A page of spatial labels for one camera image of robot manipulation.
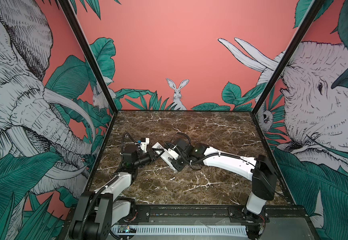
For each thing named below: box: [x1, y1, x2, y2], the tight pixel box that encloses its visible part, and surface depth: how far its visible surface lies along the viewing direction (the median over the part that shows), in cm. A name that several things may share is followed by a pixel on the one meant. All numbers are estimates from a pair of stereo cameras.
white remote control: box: [152, 142, 177, 172], surface depth 81 cm
